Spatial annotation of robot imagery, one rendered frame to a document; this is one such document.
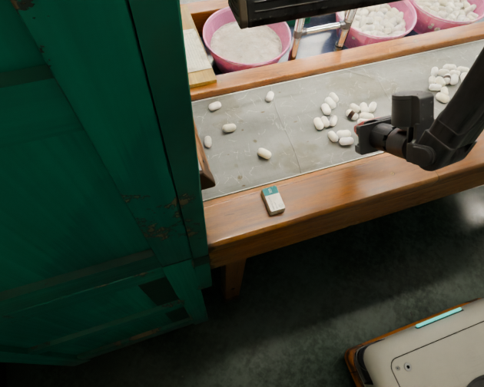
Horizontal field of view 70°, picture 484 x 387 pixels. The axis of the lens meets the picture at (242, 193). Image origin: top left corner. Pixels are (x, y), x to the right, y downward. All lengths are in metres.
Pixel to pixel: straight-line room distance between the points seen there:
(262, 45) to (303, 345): 1.11
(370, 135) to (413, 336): 0.77
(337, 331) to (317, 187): 0.84
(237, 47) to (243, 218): 0.58
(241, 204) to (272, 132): 0.24
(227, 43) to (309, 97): 0.31
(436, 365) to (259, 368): 0.60
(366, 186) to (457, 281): 1.03
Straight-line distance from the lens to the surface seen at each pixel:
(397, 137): 0.74
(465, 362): 1.42
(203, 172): 0.71
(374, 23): 1.33
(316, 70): 1.08
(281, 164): 0.87
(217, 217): 0.77
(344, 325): 1.56
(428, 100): 0.72
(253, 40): 1.18
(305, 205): 0.80
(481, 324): 1.47
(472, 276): 1.86
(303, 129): 0.95
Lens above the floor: 1.47
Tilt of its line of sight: 62 degrees down
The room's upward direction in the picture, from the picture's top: 6 degrees clockwise
